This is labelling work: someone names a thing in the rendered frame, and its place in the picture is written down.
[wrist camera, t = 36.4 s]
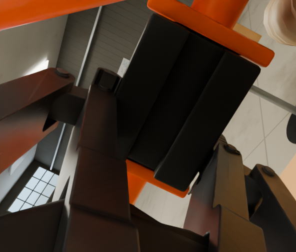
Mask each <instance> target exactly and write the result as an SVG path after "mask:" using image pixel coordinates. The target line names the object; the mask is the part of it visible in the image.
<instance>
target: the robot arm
mask: <svg viewBox="0 0 296 252"><path fill-rule="evenodd" d="M121 79H122V77H121V76H120V75H118V74H117V73H115V72H113V71H111V70H109V69H106V68H103V67H98V68H97V70H96V73H95V75H94V78H93V80H92V82H91V85H90V87H89V89H87V88H82V87H78V86H75V85H74V83H75V80H76V78H75V77H74V76H73V75H72V74H70V73H69V72H68V71H67V70H65V69H62V68H54V67H49V68H46V69H43V70H40V71H37V72H34V73H31V74H28V75H26V76H23V77H20V78H17V79H14V80H11V81H8V82H5V83H2V84H0V174H1V173H2V172H3V171H4V170H6V169H7V168H8V167H9V166H10V165H12V164H13V163H14V162H15V161H17V160H18V159H19V158H20V157H21V156H23V155H24V154H25V153H26V152H27V151H29V150H30V149H31V148H32V147H34V146H35V145H36V144H37V143H38V142H40V141H41V140H42V139H43V138H44V137H46V136H47V135H48V134H49V133H51V132H52V131H53V130H54V129H55V128H57V126H58V124H59V122H61V123H65V124H68V125H71V126H73V128H72V132H71V135H70V139H69V142H68V146H67V149H66V153H65V156H64V160H63V163H62V167H61V170H60V174H59V177H58V181H57V184H56V188H55V191H54V195H53V198H52V202H49V203H45V204H41V205H38V206H34V207H30V208H26V209H23V210H19V211H15V212H12V213H8V214H4V215H0V252H296V200H295V198H294V197H293V195H292V194H291V193H290V191H289V190H288V188H287V187H286V186H285V184H284V183H283V181H282V180H281V179H280V177H279V176H278V175H277V174H276V173H275V171H274V170H273V169H272V168H270V167H269V166H266V165H265V166H264V165H262V164H259V163H257V164H256V165H255V166H254V168H253V169H250V168H249V167H247V166H245V165H244V164H243V158H242V154H241V153H240V151H238V150H237V148H236V147H234V146H233V145H231V144H229V143H227V141H226V138H225V136H224V135H223V134H221V136H220V137H219V139H218V141H217V142H216V144H215V145H214V147H213V149H212V150H211V152H210V153H209V155H208V156H207V158H206V160H205V161H204V163H203V164H202V166H201V168H200V169H199V171H198V172H199V176H198V177H197V179H196V180H195V182H194V184H193V185H192V187H191V189H190V190H189V192H188V193H187V194H188V195H190V194H191V197H190V201H189V205H188V209H187V213H186V217H185V221H184V225H183V228H179V227H175V226H171V225H167V224H164V223H161V222H159V221H157V220H156V219H154V218H152V217H151V216H149V215H148V214H146V213H145V212H143V211H142V210H140V209H139V208H137V207H135V206H134V205H132V204H130V201H129V188H128V174H127V163H126V161H125V160H122V159H119V158H118V131H117V97H115V93H116V90H117V88H118V86H119V84H120V82H121ZM198 172H197V173H198ZM196 175H197V174H196ZM195 177H196V176H195ZM195 177H194V178H195ZM193 180H194V179H193ZM193 180H192V181H193Z"/></svg>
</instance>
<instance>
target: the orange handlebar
mask: <svg viewBox="0 0 296 252"><path fill-rule="evenodd" d="M248 1H249V0H194V1H193V3H192V5H191V8H192V9H194V10H196V11H198V12H200V13H202V14H204V15H206V16H208V17H209V18H211V19H213V20H215V21H217V22H219V23H221V24H223V25H225V26H227V27H229V28H231V29H232V30H233V28H234V26H235V25H236V23H237V21H238V19H239V17H240V16H241V14H242V12H243V10H244V9H245V7H246V5H247V3H248ZM127 180H128V194H129V203H130V204H132V205H135V202H136V201H137V199H138V197H139V195H140V194H141V192H142V190H143V188H144V186H145V185H146V183H147V181H144V180H142V179H140V178H138V177H136V176H134V175H132V174H130V173H127Z"/></svg>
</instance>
